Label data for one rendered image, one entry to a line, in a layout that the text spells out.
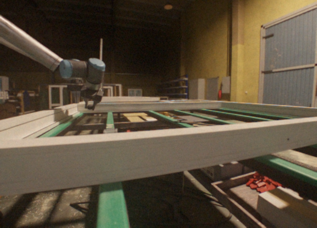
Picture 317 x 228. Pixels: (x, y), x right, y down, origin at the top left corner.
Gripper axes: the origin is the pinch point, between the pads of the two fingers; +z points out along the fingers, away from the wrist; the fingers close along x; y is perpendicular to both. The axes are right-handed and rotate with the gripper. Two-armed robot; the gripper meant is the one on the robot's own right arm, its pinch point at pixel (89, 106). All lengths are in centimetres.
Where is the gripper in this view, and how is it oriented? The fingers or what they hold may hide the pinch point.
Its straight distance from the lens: 109.1
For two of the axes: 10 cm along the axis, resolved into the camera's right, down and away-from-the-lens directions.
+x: -9.2, -2.5, -3.1
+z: -3.9, 7.1, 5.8
